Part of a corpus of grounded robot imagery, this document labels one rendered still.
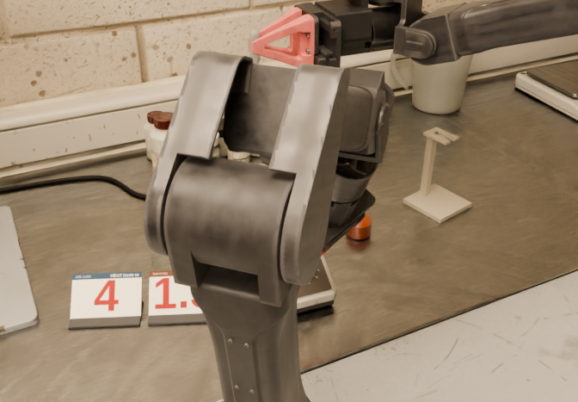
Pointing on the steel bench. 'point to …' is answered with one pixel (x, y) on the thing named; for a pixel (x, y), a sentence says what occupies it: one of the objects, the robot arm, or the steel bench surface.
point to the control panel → (319, 283)
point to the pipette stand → (439, 210)
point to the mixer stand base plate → (14, 280)
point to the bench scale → (553, 86)
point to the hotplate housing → (317, 295)
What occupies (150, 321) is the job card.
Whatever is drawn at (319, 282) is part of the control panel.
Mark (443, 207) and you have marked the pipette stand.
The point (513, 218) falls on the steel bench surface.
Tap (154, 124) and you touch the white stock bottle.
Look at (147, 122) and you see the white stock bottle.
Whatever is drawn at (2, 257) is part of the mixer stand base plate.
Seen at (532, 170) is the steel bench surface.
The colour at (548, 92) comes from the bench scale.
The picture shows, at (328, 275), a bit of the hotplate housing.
